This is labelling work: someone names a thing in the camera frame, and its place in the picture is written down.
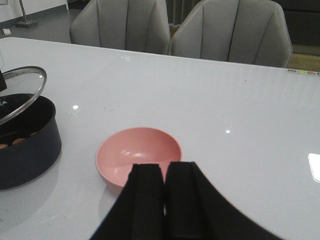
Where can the grey upholstered chair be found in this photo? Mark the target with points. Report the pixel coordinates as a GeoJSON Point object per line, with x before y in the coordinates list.
{"type": "Point", "coordinates": [133, 25]}
{"type": "Point", "coordinates": [240, 31]}

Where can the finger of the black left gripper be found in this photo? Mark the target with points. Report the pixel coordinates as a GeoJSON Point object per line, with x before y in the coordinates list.
{"type": "Point", "coordinates": [3, 85]}

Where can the left grey upholstered chair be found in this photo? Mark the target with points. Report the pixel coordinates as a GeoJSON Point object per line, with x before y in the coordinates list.
{"type": "Point", "coordinates": [133, 25]}

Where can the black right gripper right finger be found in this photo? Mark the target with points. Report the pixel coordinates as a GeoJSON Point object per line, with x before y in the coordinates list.
{"type": "Point", "coordinates": [196, 210]}

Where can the dark blue saucepan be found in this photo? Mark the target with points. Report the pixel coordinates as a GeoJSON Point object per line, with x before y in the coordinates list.
{"type": "Point", "coordinates": [26, 160]}

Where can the glass pot lid blue knob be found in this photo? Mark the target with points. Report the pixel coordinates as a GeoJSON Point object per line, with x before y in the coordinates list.
{"type": "Point", "coordinates": [24, 86]}

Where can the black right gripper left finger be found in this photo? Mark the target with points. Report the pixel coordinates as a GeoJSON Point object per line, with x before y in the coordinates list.
{"type": "Point", "coordinates": [138, 212]}

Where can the floor lamp base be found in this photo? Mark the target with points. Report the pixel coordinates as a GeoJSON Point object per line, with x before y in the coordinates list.
{"type": "Point", "coordinates": [25, 23]}

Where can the right grey upholstered chair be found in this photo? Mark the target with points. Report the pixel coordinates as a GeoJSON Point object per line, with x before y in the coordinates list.
{"type": "Point", "coordinates": [240, 31]}

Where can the orange ham slices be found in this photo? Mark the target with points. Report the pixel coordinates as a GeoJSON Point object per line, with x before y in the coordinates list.
{"type": "Point", "coordinates": [12, 139]}

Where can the pink plastic bowl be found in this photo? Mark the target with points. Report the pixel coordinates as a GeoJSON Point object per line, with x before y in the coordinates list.
{"type": "Point", "coordinates": [118, 153]}

